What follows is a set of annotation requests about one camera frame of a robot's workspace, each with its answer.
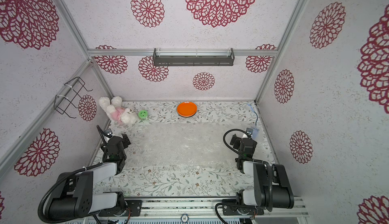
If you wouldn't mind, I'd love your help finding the blue toy with cord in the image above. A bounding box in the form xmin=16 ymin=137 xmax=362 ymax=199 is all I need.
xmin=247 ymin=103 xmax=259 ymax=139

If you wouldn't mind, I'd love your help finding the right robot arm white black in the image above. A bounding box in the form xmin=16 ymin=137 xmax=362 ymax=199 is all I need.
xmin=214 ymin=129 xmax=295 ymax=224

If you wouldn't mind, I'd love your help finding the black wire wall basket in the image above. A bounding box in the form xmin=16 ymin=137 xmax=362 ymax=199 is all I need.
xmin=53 ymin=77 xmax=93 ymax=119

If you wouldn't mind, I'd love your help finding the green round toy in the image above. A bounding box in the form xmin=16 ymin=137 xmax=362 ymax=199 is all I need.
xmin=138 ymin=110 xmax=149 ymax=120

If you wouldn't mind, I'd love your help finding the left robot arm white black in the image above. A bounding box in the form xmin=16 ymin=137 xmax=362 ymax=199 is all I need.
xmin=37 ymin=127 xmax=131 ymax=224

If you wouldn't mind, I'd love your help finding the clear bubble wrap sheet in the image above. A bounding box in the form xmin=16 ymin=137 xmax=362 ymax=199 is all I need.
xmin=125 ymin=122 xmax=250 ymax=168

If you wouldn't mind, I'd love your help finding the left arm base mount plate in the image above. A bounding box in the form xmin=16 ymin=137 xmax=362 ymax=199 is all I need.
xmin=98 ymin=200 xmax=143 ymax=218

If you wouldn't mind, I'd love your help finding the aluminium front rail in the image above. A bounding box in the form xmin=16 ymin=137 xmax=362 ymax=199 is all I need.
xmin=125 ymin=197 xmax=309 ymax=220

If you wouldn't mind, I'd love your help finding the white plush bunny pink dress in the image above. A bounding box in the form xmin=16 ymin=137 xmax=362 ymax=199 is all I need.
xmin=98 ymin=96 xmax=139 ymax=125

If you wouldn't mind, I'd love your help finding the orange plate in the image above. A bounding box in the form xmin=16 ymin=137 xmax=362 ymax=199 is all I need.
xmin=176 ymin=102 xmax=198 ymax=118

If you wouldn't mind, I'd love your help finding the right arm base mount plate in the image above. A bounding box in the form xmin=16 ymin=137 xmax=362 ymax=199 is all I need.
xmin=222 ymin=199 xmax=264 ymax=216

